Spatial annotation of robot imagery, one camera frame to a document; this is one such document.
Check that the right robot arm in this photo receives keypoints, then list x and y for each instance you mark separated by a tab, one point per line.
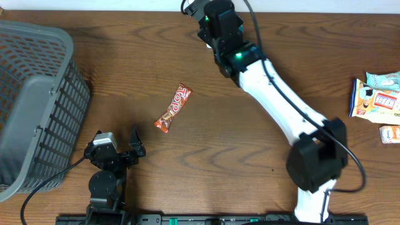
318	146

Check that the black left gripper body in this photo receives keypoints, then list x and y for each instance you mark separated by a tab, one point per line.
125	160

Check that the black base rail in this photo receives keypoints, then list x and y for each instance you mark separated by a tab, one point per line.
156	219

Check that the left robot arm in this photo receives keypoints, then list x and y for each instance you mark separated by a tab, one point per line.
108	185

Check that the orange chocolate bar wrapper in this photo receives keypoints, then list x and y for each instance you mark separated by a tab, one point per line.
180	98

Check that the teal wet wipes pack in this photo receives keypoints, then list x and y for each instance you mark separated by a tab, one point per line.
388	82

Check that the grey plastic mesh basket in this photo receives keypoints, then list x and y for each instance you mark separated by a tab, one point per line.
44	100

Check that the orange tissue pack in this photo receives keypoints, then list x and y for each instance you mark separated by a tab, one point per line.
390	134

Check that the yellow snack bag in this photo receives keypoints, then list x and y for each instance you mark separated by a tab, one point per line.
377	106

